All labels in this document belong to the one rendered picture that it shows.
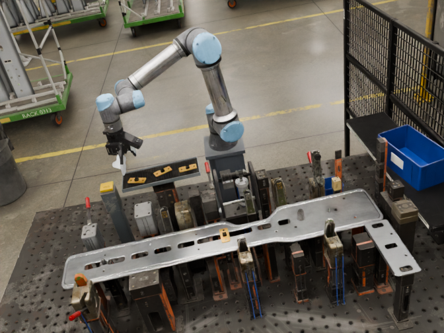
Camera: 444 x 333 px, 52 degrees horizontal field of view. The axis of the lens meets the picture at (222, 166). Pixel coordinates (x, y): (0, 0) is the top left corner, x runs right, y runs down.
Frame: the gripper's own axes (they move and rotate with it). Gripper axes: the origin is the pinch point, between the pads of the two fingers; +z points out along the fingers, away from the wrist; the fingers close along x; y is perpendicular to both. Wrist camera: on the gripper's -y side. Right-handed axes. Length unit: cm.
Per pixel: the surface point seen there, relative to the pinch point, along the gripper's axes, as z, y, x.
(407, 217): 21, -118, 8
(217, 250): 25, -42, 27
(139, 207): 13.6, -4.9, 12.8
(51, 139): 125, 222, -224
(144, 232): 23.2, -6.8, 19.3
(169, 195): 19.9, -12.9, -2.5
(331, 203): 24, -88, -3
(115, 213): 23.3, 13.0, 6.5
